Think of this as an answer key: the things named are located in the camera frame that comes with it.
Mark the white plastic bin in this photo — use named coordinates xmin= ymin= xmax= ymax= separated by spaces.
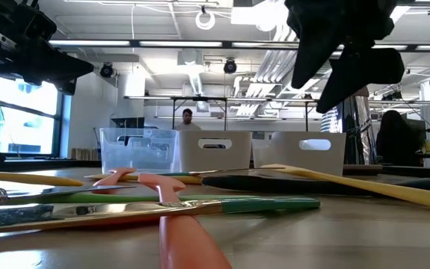
xmin=252 ymin=131 xmax=347 ymax=176
xmin=176 ymin=130 xmax=253 ymax=173

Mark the person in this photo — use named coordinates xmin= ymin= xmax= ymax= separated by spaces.
xmin=375 ymin=110 xmax=408 ymax=167
xmin=175 ymin=108 xmax=203 ymax=132

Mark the black computer monitor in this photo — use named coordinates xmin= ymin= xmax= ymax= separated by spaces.
xmin=110 ymin=117 xmax=145 ymax=130
xmin=405 ymin=118 xmax=428 ymax=151

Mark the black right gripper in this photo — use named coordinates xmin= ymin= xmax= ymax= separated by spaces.
xmin=283 ymin=0 xmax=406 ymax=114

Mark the red silicone spatula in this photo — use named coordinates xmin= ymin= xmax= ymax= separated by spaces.
xmin=31 ymin=216 xmax=162 ymax=235

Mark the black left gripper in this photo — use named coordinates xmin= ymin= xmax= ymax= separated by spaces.
xmin=0 ymin=0 xmax=94 ymax=96

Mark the black slotted spatula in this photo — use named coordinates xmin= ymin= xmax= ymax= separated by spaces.
xmin=201 ymin=174 xmax=430 ymax=197

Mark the long ceiling light fixture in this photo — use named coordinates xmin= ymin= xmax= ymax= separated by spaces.
xmin=48 ymin=39 xmax=430 ymax=52

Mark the silver knife with sage handle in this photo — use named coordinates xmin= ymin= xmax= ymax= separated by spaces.
xmin=0 ymin=185 xmax=138 ymax=206

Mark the white coiled cable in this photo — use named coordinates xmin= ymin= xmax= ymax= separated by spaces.
xmin=194 ymin=10 xmax=216 ymax=31

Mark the black background workstation frame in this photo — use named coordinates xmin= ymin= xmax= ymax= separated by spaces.
xmin=123 ymin=95 xmax=320 ymax=132

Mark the orange silicone spatula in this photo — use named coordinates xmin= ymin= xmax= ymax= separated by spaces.
xmin=138 ymin=173 xmax=234 ymax=269
xmin=93 ymin=167 xmax=138 ymax=195

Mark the row of wooden blocks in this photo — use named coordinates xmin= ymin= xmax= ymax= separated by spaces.
xmin=70 ymin=147 xmax=102 ymax=161

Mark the steel grater with pink handle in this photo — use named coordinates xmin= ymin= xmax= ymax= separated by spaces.
xmin=321 ymin=86 xmax=378 ymax=165

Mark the clear plastic bin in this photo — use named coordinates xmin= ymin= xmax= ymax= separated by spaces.
xmin=99 ymin=127 xmax=180 ymax=175

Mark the black ceiling camera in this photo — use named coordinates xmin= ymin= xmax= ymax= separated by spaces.
xmin=223 ymin=58 xmax=238 ymax=75
xmin=99 ymin=62 xmax=115 ymax=78

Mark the large window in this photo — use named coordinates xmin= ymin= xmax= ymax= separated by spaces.
xmin=0 ymin=72 xmax=66 ymax=158

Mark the gold knife with teal handle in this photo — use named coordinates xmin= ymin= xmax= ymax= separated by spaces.
xmin=0 ymin=197 xmax=321 ymax=235

